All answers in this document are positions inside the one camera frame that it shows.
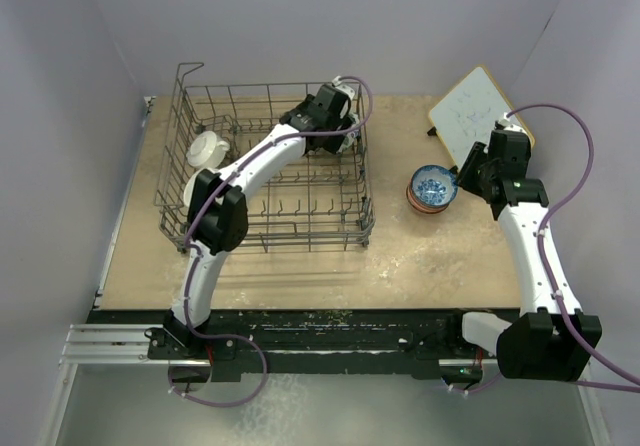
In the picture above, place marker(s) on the grey wire dish rack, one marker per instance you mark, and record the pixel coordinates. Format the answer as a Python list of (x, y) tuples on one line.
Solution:
[(318, 201)]

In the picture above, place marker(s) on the white cup with handle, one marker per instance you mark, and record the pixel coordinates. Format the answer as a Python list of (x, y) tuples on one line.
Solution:
[(208, 150)]

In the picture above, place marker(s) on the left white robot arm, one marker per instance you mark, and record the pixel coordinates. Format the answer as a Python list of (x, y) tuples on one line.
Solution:
[(218, 208)]

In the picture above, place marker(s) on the white fluted bowl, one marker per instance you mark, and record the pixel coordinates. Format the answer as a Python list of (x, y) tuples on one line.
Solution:
[(188, 189)]

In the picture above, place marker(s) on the aluminium rail frame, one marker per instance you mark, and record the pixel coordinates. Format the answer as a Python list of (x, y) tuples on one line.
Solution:
[(326, 377)]

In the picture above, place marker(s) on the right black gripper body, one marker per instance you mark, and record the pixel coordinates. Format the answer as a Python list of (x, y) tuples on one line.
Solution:
[(487, 171)]

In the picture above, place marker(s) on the blue floral white bowl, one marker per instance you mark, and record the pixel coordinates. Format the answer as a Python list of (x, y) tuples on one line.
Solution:
[(433, 186)]

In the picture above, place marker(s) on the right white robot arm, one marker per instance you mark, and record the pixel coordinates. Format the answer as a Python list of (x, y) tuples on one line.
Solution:
[(543, 342)]

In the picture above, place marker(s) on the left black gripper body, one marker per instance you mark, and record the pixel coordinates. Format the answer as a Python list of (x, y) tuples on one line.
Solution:
[(332, 141)]

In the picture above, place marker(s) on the orange red patterned bowl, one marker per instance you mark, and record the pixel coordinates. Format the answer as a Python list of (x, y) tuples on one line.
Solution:
[(418, 206)]

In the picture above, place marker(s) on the small whiteboard yellow frame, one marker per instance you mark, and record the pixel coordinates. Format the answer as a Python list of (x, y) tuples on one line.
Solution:
[(467, 113)]

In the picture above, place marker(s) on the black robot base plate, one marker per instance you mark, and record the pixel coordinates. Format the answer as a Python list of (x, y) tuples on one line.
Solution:
[(420, 343)]

